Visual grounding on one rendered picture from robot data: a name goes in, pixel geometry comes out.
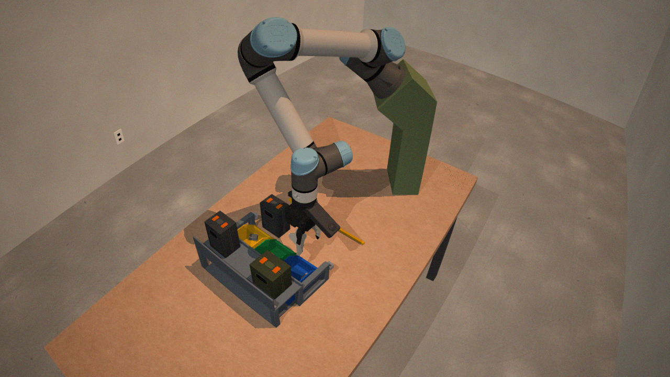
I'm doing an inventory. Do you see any green open bin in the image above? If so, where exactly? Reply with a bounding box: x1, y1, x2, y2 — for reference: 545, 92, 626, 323
254, 239, 296, 261

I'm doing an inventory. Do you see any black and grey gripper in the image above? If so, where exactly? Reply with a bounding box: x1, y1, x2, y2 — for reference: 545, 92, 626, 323
285, 191, 321, 256

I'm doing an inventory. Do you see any blue bin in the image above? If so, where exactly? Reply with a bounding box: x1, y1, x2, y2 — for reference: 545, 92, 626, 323
284, 255, 317, 305

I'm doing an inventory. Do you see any grey metal shelf rack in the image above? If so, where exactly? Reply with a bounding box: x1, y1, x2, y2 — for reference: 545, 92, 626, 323
193, 236, 334, 328

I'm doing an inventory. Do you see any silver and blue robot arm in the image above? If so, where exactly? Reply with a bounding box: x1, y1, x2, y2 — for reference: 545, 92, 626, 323
238, 17, 406, 238

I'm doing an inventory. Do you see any yellow bar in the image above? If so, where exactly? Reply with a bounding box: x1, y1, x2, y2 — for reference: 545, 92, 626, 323
288, 198, 365, 245

